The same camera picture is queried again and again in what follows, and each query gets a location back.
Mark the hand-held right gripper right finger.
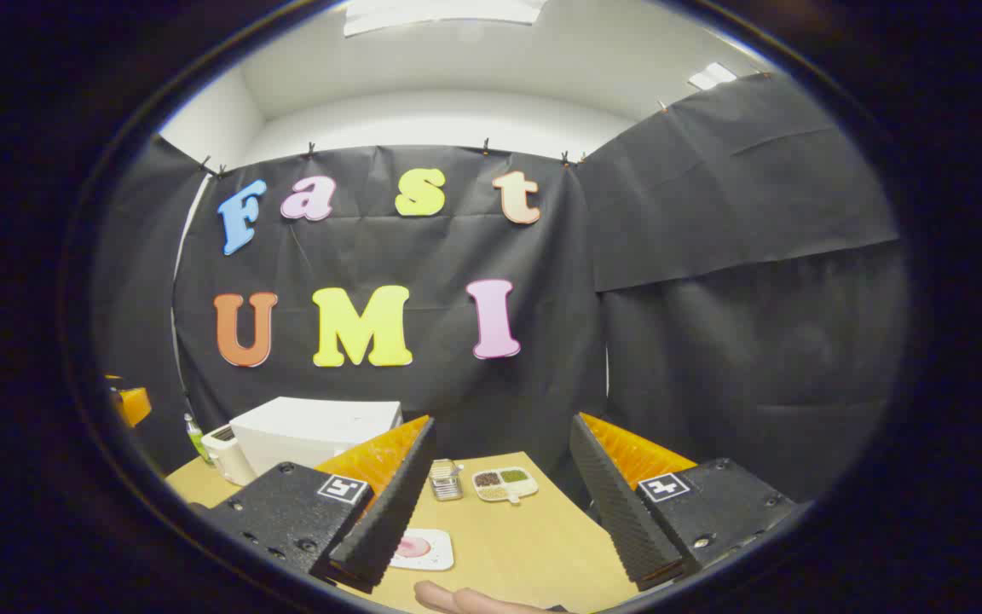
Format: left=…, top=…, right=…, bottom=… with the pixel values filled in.
left=569, top=413, right=799, bottom=592

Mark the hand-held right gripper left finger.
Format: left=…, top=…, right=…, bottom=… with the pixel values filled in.
left=193, top=415, right=438, bottom=595

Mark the white square plate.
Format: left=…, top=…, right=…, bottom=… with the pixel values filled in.
left=389, top=529, right=455, bottom=572

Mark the white microwave oven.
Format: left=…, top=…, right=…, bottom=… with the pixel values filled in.
left=229, top=397, right=404, bottom=477

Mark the green label drink bottle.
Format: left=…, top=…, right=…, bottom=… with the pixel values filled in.
left=184, top=414, right=215, bottom=466

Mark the white toaster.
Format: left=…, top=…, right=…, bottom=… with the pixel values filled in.
left=201, top=424, right=258, bottom=487

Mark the white divided tray of beans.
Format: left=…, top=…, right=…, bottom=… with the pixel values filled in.
left=471, top=467, right=540, bottom=506

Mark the black backdrop cloth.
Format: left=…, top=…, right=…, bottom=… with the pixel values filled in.
left=95, top=72, right=910, bottom=504

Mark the ceiling light panel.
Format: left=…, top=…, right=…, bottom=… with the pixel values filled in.
left=343, top=0, right=546, bottom=37
left=687, top=61, right=739, bottom=91

